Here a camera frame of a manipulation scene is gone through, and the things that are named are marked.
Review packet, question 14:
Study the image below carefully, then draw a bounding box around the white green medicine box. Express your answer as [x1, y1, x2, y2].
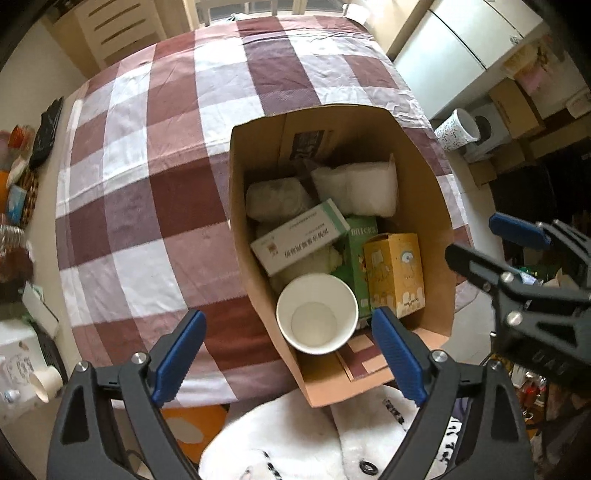
[250, 198, 351, 277]

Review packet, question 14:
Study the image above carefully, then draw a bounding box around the white tissue pack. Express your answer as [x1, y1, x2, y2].
[246, 178, 315, 222]

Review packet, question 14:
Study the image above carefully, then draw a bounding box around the clear bag of white pads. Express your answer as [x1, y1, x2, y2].
[310, 154, 399, 217]

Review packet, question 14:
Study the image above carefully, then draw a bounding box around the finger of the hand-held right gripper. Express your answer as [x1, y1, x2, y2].
[488, 212, 591, 289]
[444, 244, 520, 301]

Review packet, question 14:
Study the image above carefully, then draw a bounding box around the black plastic bag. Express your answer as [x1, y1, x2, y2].
[28, 97, 64, 171]

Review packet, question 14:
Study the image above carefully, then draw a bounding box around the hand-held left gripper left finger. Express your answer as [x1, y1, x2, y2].
[46, 309, 208, 480]

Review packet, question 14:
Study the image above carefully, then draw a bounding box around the red white checkered tablecloth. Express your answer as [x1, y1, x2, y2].
[54, 15, 476, 409]

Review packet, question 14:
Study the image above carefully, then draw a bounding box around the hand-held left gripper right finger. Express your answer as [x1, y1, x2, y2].
[370, 305, 536, 480]

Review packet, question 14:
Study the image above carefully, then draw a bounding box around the clear water bottle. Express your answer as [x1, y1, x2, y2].
[0, 225, 28, 252]

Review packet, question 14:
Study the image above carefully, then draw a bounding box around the wicker basket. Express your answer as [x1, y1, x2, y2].
[21, 166, 40, 227]

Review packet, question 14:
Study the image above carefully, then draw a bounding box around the black plastic crate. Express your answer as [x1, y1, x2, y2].
[32, 320, 68, 374]

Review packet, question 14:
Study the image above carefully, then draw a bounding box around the orange glass jar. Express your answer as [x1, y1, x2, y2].
[9, 124, 35, 151]

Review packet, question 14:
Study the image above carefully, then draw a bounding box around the white drawer cabinet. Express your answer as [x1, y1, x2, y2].
[44, 0, 195, 72]

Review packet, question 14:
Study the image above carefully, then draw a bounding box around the yellow cartoon box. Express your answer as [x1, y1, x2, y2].
[363, 232, 426, 319]

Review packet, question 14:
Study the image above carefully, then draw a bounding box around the blue tissue pack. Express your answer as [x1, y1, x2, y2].
[6, 185, 28, 227]

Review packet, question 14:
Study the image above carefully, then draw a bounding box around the white wooden chair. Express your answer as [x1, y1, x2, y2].
[196, 0, 308, 21]

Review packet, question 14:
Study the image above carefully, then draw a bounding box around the white flat box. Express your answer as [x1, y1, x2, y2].
[21, 281, 61, 337]

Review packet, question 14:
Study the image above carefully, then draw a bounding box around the orange patterned cushion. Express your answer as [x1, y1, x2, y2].
[159, 404, 232, 462]

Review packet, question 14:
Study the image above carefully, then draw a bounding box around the brown cardboard carton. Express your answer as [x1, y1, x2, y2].
[488, 79, 546, 139]

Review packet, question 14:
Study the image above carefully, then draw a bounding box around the white cartoon tissue box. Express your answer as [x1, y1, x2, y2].
[0, 318, 51, 425]

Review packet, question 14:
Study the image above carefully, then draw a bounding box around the white small appliance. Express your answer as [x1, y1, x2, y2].
[464, 102, 511, 162]

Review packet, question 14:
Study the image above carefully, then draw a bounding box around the white paper cup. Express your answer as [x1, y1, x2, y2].
[276, 273, 360, 355]
[30, 367, 63, 402]

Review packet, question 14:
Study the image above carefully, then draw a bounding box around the brown cardboard box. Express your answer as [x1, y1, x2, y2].
[228, 104, 458, 408]

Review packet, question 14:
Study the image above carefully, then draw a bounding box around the green toy bricks box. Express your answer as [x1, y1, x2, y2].
[330, 216, 379, 319]

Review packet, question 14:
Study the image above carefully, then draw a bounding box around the white refrigerator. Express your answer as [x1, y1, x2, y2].
[392, 0, 550, 121]

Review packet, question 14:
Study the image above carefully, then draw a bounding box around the patterned waste bin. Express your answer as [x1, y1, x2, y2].
[434, 108, 481, 151]

